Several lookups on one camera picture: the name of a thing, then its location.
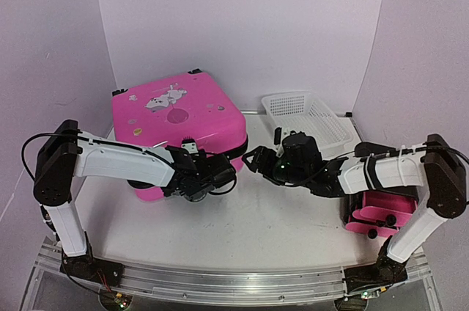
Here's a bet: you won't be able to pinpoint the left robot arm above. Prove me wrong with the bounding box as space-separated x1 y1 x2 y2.
24 120 237 279

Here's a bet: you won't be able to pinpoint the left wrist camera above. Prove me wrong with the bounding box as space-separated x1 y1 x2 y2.
181 137 199 154

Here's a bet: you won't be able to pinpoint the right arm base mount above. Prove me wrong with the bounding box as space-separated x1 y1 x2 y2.
344 265 407 295

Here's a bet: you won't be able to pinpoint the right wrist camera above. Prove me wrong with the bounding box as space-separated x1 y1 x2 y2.
273 126 296 150

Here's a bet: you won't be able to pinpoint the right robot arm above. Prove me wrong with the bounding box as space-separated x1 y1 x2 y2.
242 132 468 284

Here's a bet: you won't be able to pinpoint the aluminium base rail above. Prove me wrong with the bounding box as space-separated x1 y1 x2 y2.
32 263 437 304

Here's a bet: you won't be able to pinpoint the pink hard-shell suitcase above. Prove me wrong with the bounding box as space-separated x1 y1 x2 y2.
111 67 249 202

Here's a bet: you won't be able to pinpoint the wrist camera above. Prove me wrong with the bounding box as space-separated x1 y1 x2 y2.
273 126 296 150
181 137 199 154

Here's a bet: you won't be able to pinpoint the black and pink drawer organizer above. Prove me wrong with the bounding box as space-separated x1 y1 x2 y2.
343 186 419 239

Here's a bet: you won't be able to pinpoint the white perforated plastic basket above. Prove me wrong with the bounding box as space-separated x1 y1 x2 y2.
261 92 352 158

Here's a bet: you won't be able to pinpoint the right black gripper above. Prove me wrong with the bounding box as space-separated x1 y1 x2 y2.
242 147 311 189

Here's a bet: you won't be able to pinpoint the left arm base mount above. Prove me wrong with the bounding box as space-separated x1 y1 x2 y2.
60 253 125 287

